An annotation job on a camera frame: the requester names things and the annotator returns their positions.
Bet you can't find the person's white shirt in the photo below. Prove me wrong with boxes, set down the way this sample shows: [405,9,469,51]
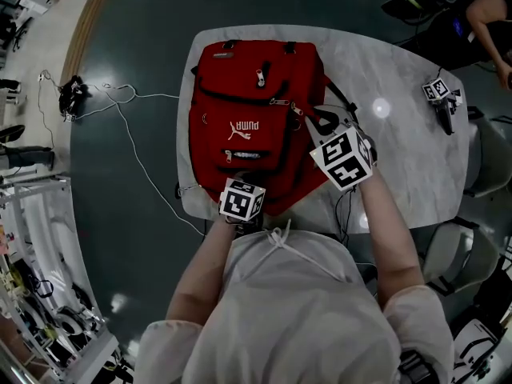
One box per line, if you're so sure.
[135,228,455,384]

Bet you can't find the white floor cable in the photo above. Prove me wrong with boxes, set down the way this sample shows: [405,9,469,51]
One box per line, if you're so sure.
[74,82,207,238]

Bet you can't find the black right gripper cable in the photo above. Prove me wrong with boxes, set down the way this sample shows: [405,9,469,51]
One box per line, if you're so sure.
[334,186,358,244]

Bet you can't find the black gear pile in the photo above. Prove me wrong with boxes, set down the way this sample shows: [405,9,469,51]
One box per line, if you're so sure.
[58,75,89,122]

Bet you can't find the grey marble table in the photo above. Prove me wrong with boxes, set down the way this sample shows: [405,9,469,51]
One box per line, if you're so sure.
[175,24,469,235]

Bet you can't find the white round device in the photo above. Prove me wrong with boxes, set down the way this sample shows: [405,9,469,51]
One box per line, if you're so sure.
[55,306,87,335]

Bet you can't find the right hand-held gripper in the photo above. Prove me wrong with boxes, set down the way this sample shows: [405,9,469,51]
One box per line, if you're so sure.
[305,105,378,193]

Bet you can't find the red backpack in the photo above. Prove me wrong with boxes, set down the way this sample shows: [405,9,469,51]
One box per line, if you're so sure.
[187,40,359,218]

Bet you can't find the person's right forearm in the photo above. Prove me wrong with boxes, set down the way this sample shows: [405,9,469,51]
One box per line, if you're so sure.
[354,172,425,310]

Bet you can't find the black chest strap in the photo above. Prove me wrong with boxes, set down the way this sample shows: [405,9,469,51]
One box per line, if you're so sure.
[398,350,439,384]

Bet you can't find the person's left forearm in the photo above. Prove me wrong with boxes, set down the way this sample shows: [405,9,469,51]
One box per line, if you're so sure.
[166,216,241,323]

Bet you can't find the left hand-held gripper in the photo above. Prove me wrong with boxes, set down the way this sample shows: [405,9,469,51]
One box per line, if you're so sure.
[218,170,267,231]

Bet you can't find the spare hand-held gripper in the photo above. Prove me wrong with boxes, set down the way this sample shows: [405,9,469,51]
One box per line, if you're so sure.
[422,77,463,135]

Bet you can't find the white metal shelf rack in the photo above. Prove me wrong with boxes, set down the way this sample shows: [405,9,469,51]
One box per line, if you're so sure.
[0,174,121,384]

